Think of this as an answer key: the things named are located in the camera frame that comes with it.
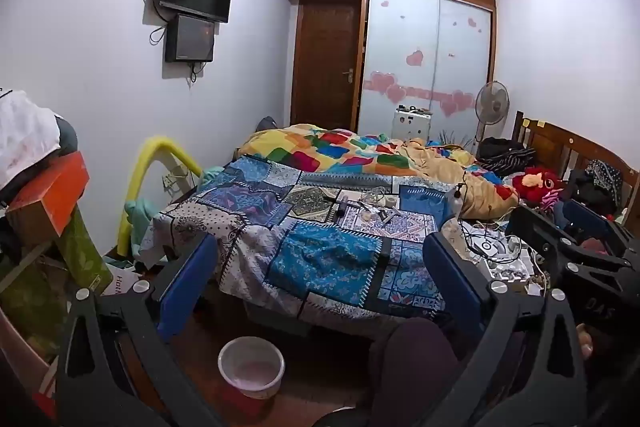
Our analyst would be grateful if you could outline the orange cardboard box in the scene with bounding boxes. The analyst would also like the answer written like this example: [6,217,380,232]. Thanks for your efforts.
[5,152,91,239]

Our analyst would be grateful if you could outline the dark round cushion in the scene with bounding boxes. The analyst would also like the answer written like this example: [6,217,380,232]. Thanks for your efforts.
[54,116,79,160]

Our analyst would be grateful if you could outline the green leaf-print box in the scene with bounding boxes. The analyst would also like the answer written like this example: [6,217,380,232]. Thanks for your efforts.
[54,202,114,299]
[0,252,76,360]

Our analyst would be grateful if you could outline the brown wooden door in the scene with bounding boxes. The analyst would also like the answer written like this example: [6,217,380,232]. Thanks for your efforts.
[290,0,364,130]

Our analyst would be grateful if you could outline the person's purple trouser leg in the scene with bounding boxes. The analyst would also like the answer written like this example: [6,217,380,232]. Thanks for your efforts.
[367,319,462,427]

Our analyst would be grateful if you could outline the red patterned box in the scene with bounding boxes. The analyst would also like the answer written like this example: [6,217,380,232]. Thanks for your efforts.
[29,354,60,420]

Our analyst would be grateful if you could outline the black patterned cloth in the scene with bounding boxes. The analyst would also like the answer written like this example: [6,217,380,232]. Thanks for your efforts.
[584,159,624,208]

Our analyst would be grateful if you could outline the colourful patchwork quilt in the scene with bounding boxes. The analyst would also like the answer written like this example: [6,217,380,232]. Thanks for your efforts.
[236,123,521,219]

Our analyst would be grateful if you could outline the red plush toy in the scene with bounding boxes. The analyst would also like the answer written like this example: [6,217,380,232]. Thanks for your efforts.
[514,165,565,204]

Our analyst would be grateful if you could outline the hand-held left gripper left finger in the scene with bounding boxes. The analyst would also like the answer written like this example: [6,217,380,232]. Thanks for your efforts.
[55,233,226,427]

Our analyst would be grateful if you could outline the standing electric fan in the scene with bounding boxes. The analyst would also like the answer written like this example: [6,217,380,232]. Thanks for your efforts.
[473,80,512,144]

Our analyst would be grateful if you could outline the white cloth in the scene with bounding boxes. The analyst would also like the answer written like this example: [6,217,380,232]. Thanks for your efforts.
[0,89,62,190]

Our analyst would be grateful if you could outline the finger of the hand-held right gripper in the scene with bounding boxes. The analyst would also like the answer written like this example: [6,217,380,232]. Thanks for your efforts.
[505,204,630,279]
[562,198,638,254]

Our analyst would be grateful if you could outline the white red-print plastic bag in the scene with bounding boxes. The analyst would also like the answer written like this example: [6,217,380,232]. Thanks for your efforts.
[106,268,143,300]

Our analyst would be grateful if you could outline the white plastic bin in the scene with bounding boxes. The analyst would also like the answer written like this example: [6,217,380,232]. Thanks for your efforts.
[217,336,287,413]

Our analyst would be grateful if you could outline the black striped garment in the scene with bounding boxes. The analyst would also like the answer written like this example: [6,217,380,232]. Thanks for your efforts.
[476,137,537,174]

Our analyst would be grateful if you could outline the yellow foam tube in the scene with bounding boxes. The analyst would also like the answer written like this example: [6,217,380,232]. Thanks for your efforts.
[116,135,204,259]

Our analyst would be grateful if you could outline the person's right hand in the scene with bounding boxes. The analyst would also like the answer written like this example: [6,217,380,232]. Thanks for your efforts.
[574,321,601,363]

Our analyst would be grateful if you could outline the black box under television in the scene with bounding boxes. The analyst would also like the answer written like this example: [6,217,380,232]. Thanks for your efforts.
[165,14,217,64]

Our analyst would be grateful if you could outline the blue patterned patchwork blanket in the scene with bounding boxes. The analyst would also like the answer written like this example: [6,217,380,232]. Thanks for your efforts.
[139,153,452,322]

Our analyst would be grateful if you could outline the white power strip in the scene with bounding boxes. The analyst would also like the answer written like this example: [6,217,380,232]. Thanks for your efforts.
[475,252,538,283]

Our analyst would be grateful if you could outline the wooden bed headboard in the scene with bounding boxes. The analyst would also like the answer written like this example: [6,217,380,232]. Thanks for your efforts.
[512,110,640,220]

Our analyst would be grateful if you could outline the small white cabinet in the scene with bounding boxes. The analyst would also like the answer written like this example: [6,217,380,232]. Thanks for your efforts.
[395,107,432,140]

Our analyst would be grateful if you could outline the teal cloth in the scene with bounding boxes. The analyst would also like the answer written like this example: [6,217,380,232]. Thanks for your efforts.
[124,198,168,254]

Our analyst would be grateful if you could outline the wooden wardrobe frosted sliding doors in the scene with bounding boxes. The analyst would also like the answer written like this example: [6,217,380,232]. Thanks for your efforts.
[277,0,497,148]

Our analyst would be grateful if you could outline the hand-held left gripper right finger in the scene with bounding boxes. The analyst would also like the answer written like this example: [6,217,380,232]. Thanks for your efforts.
[424,232,591,427]

